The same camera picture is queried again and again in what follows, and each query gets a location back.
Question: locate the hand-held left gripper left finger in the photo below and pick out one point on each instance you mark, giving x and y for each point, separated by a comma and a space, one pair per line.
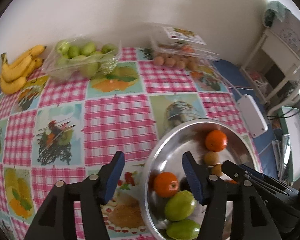
115, 177

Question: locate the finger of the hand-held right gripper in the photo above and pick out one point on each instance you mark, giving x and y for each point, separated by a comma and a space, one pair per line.
231, 168

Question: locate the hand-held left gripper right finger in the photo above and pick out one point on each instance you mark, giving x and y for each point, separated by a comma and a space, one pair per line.
192, 180

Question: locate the dark purple plum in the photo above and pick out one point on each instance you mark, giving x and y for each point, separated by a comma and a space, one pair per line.
183, 183

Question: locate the orange tangerine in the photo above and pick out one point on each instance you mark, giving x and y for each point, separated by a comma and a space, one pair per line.
216, 140
166, 183
231, 181

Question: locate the small brown longan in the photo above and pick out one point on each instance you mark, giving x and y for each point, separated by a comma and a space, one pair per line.
217, 169

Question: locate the large brown longan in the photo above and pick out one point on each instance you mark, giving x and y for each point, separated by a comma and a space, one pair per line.
211, 158

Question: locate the green mango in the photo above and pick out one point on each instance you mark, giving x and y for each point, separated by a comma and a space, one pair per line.
180, 205
183, 230

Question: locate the round metal plate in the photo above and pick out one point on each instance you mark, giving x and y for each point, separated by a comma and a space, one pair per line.
175, 145

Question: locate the pile of small green fruits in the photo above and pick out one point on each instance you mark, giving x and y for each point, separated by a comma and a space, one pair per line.
88, 48

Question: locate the pink checkered printed tablecloth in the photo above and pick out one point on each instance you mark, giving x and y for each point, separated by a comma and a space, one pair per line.
115, 120

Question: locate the white power strip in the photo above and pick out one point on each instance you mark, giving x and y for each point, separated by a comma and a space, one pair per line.
252, 115

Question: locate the pile of brown longans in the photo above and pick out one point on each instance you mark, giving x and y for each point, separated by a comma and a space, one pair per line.
168, 61

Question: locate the bag of green apples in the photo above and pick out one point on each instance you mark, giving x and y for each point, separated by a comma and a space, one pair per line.
55, 70

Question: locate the white shelf unit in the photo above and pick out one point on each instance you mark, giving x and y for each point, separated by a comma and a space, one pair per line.
285, 55

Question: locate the yellow banana bunch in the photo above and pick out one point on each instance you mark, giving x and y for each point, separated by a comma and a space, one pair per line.
15, 77

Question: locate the clear plastic lidded box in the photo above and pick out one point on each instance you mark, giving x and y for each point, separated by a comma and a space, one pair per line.
185, 33

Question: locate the green towel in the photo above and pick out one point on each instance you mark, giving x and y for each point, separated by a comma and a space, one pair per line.
275, 11

